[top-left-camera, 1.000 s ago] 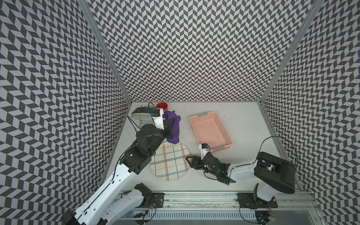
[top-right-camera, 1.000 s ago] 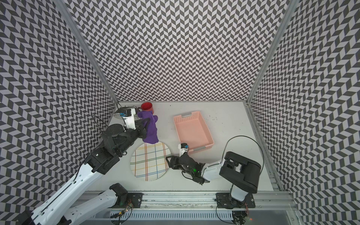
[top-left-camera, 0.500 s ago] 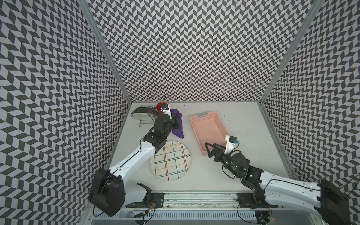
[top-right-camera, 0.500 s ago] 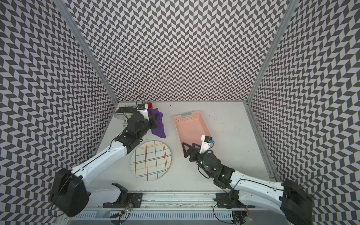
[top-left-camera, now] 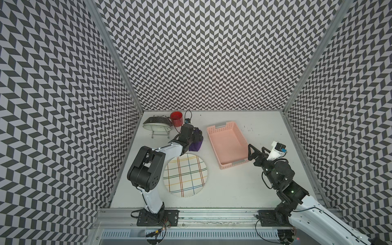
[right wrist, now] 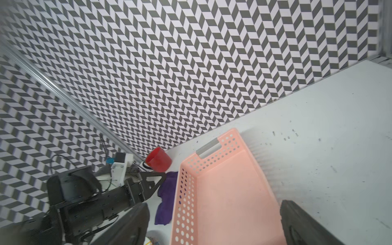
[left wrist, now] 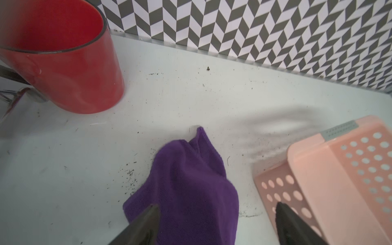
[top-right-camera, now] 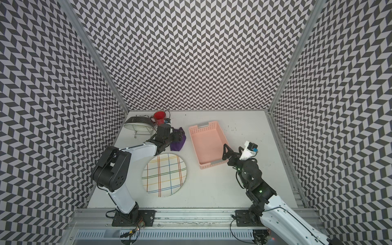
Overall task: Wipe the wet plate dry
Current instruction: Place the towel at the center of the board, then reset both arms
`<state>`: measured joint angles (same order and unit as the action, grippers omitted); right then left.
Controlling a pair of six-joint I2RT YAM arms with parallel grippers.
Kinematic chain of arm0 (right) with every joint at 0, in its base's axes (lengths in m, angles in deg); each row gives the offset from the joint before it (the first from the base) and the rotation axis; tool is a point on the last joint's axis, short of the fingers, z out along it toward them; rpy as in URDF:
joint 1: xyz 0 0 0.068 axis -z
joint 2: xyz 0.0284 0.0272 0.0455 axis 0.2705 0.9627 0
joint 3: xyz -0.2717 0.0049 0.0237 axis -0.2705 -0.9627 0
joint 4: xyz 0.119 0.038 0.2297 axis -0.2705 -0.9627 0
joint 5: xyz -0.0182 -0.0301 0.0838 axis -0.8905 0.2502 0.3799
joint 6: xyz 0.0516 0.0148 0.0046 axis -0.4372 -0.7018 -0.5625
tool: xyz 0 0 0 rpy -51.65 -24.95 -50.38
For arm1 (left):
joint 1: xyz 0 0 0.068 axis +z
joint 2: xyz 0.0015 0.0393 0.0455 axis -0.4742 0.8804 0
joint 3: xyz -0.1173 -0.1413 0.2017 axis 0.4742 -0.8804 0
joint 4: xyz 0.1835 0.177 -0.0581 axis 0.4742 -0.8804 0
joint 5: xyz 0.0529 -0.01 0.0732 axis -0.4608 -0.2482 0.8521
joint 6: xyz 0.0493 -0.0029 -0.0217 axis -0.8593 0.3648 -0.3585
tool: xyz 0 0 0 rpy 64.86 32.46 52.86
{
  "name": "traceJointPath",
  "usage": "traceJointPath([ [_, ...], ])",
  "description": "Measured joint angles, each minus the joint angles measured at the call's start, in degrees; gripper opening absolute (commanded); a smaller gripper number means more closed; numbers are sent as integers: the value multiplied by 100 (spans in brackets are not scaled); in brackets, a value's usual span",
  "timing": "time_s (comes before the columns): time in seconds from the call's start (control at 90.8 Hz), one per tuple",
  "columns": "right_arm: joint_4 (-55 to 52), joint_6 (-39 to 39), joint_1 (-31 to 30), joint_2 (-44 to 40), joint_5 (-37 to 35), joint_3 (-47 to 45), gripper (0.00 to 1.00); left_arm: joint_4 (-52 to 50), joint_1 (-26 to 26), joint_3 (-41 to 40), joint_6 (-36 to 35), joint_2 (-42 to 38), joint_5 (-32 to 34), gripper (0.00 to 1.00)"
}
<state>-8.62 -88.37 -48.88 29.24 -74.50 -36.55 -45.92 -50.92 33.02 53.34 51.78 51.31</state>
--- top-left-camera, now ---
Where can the aluminium corner post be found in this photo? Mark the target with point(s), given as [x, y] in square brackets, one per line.
[97, 19]
[327, 37]

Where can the red plastic cup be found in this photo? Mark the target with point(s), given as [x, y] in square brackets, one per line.
[176, 118]

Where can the cream floral plate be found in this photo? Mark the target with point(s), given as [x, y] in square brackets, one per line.
[157, 127]

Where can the pink perforated plastic basket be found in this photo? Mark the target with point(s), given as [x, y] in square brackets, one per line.
[229, 144]

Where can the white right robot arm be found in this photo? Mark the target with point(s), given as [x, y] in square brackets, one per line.
[298, 209]

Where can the purple cloth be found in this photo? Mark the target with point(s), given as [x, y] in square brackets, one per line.
[195, 146]

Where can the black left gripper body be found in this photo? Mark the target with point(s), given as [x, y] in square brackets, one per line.
[196, 137]

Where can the aluminium corner post right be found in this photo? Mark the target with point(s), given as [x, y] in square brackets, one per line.
[327, 37]

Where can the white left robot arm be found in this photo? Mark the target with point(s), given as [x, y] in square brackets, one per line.
[148, 165]

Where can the plaid striped white plate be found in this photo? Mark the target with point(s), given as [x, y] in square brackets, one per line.
[185, 176]

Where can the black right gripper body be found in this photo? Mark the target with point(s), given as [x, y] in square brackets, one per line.
[262, 161]

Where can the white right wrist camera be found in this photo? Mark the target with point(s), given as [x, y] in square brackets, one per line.
[278, 151]

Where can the aluminium corner post left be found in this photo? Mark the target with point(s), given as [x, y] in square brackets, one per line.
[97, 19]

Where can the chrome wire plate stand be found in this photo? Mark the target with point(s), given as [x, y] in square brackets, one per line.
[160, 133]

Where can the grey plate behind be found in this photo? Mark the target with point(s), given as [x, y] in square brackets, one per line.
[158, 119]

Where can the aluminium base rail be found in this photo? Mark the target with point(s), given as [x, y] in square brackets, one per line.
[188, 225]

